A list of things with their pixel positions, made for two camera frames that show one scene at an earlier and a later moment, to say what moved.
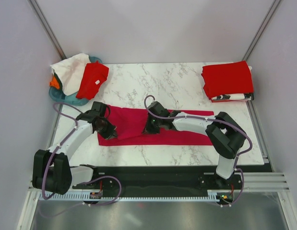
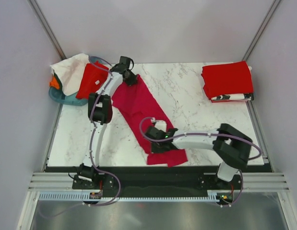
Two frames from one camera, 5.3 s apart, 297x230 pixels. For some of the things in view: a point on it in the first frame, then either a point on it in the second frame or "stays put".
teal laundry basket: [58, 95] stays put
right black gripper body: [153, 125] to [156, 148]
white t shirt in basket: [71, 71] stays put
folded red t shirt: [228, 79] stays put
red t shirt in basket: [94, 75] stays put
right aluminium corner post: [274, 6] stays put
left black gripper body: [103, 120] to [131, 79]
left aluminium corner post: [41, 17] stays put
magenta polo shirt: [130, 122] to [137, 106]
